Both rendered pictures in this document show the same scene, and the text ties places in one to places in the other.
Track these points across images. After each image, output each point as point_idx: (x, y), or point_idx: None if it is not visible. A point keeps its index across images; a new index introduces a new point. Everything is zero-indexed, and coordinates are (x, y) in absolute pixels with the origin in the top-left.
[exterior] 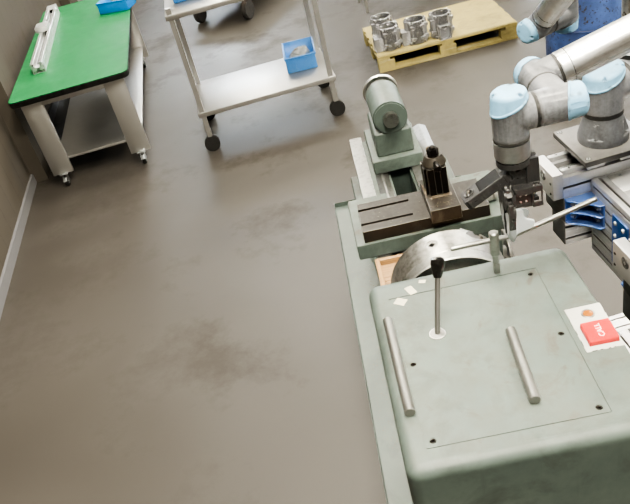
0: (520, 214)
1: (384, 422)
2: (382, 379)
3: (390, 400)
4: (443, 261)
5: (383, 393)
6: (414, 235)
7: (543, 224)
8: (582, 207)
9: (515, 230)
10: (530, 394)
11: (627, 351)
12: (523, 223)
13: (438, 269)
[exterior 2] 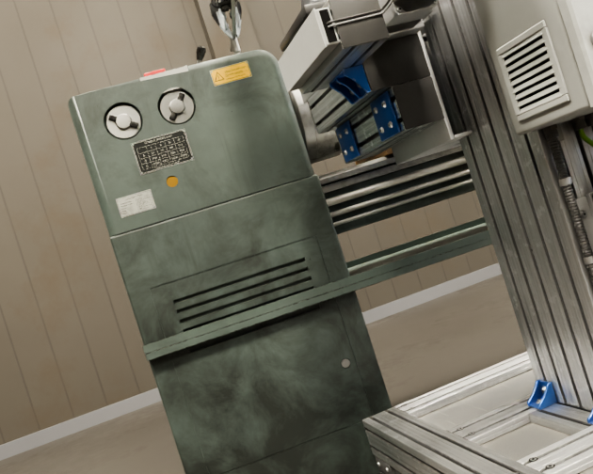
0: (219, 12)
1: (360, 264)
2: (408, 248)
3: (385, 257)
4: (198, 48)
5: (392, 254)
6: None
7: (232, 21)
8: (232, 1)
9: (219, 25)
10: None
11: (133, 80)
12: (222, 20)
13: (196, 53)
